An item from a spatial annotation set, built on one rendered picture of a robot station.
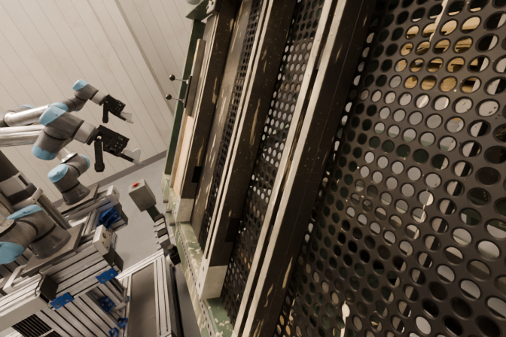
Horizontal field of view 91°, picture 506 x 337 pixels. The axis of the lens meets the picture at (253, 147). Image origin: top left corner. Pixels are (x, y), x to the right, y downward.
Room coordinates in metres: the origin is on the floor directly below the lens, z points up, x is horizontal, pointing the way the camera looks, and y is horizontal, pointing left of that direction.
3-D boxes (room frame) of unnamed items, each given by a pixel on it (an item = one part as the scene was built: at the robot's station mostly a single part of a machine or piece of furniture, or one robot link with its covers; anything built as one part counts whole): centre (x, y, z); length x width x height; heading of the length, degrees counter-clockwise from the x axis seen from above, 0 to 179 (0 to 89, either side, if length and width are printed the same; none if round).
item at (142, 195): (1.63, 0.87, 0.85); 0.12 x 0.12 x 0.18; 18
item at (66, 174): (1.54, 1.18, 1.20); 0.13 x 0.12 x 0.14; 169
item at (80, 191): (1.53, 1.19, 1.09); 0.15 x 0.15 x 0.10
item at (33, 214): (1.04, 1.06, 1.20); 0.13 x 0.12 x 0.14; 2
